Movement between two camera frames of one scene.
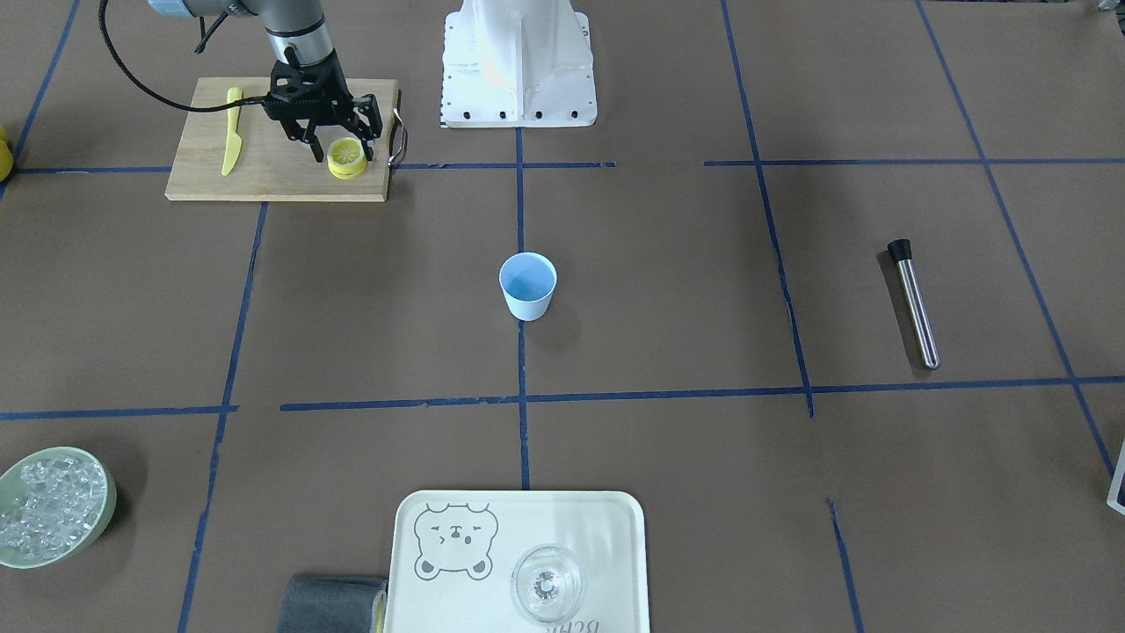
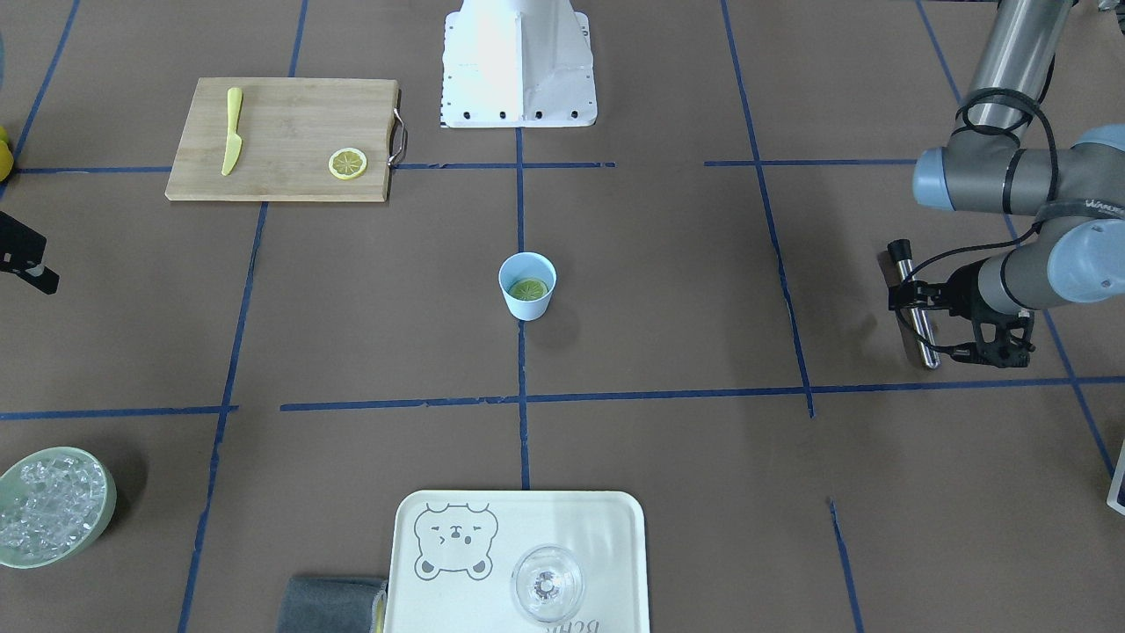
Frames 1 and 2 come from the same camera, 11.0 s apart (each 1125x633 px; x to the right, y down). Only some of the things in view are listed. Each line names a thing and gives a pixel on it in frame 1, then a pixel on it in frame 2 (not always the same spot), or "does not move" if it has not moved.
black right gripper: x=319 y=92 → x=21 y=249
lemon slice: x=345 y=157 → x=528 y=289
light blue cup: x=527 y=281 does not move
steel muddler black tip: x=901 y=252 does not move
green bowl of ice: x=54 y=503 does not move
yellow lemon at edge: x=6 y=156 does not move
